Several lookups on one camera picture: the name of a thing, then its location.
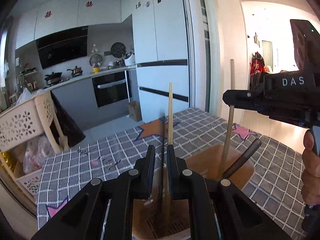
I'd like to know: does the dark handled utensil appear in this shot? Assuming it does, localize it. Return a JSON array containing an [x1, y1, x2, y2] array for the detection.
[[222, 138, 261, 179]]

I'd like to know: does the wooden chopstick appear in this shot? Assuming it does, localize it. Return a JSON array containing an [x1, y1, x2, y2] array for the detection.
[[161, 82, 174, 221], [217, 59, 235, 180]]

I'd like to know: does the person's right hand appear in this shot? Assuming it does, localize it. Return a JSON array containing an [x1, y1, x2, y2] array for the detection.
[[302, 130, 320, 206]]

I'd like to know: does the beige utensil holder caddy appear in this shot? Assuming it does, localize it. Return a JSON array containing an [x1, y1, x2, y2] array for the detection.
[[132, 143, 256, 240]]

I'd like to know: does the small cardboard box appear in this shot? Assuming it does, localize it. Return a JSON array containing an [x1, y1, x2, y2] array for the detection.
[[127, 101, 142, 122]]

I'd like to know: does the grey checked tablecloth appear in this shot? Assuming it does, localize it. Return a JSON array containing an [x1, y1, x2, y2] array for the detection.
[[37, 108, 305, 239]]

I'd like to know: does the black built-in oven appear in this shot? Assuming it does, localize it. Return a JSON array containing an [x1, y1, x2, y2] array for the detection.
[[92, 70, 132, 108]]

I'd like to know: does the black garbage bag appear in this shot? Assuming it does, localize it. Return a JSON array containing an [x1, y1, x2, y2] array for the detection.
[[50, 92, 86, 147]]

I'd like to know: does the yellow bowl on counter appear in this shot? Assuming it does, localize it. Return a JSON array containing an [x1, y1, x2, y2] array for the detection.
[[93, 67, 100, 73]]

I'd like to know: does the white refrigerator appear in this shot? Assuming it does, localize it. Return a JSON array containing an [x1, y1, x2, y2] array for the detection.
[[132, 0, 189, 123]]

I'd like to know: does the black wok on stove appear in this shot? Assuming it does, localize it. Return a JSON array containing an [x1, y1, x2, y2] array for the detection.
[[44, 72, 62, 86]]

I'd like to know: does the white perforated storage rack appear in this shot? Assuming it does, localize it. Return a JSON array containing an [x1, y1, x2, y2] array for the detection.
[[1, 91, 69, 202]]

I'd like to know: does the black range hood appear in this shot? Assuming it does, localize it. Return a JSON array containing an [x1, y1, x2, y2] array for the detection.
[[36, 26, 88, 69]]

